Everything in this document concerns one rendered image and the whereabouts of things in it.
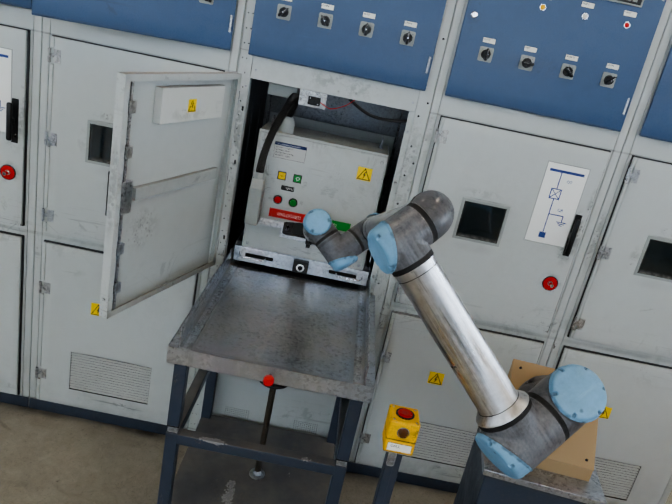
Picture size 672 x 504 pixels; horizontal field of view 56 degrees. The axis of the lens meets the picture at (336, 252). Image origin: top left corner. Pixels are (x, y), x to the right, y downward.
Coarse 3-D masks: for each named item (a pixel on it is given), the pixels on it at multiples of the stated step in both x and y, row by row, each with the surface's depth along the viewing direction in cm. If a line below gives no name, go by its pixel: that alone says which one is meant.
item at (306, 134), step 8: (264, 128) 240; (296, 128) 254; (304, 128) 257; (296, 136) 237; (304, 136) 241; (312, 136) 244; (320, 136) 248; (328, 136) 251; (336, 136) 255; (336, 144) 237; (344, 144) 242; (352, 144) 245; (360, 144) 248; (368, 144) 252; (376, 144) 255; (256, 152) 240; (368, 152) 237; (376, 152) 237; (384, 152) 243; (376, 208) 244
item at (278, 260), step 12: (252, 252) 252; (264, 252) 252; (276, 252) 252; (264, 264) 253; (276, 264) 253; (288, 264) 253; (312, 264) 252; (324, 264) 252; (324, 276) 254; (348, 276) 253
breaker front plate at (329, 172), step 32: (256, 160) 241; (288, 160) 240; (320, 160) 239; (352, 160) 239; (384, 160) 238; (288, 192) 244; (320, 192) 243; (352, 192) 243; (352, 224) 247; (320, 256) 252
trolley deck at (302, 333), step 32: (256, 288) 236; (288, 288) 242; (320, 288) 248; (224, 320) 208; (256, 320) 213; (288, 320) 217; (320, 320) 222; (352, 320) 227; (192, 352) 187; (224, 352) 190; (256, 352) 193; (288, 352) 197; (320, 352) 201; (352, 352) 205; (288, 384) 189; (320, 384) 188; (352, 384) 188
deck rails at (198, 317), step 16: (224, 272) 242; (208, 288) 215; (224, 288) 230; (368, 288) 245; (208, 304) 216; (368, 304) 229; (192, 320) 198; (368, 320) 216; (192, 336) 194; (368, 336) 203; (368, 352) 192; (368, 368) 186
